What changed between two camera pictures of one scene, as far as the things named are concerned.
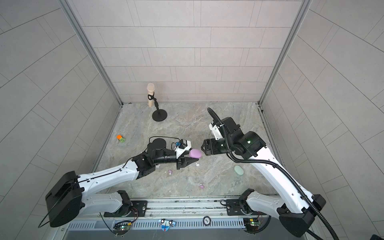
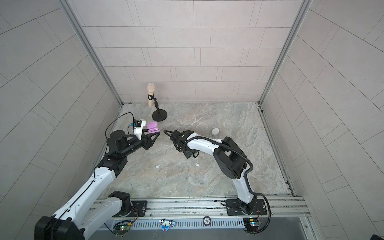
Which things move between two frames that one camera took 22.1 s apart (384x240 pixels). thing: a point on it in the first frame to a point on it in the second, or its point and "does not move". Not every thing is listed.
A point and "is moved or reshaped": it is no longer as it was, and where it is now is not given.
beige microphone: (150, 87) does not move
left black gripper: (184, 163) to (145, 141)
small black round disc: (206, 220) does not move
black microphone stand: (159, 115) does not move
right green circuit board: (252, 224) does not move
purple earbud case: (195, 153) is moved or reshaped
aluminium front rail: (94, 209) does not move
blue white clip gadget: (165, 224) does not move
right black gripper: (212, 147) to (186, 154)
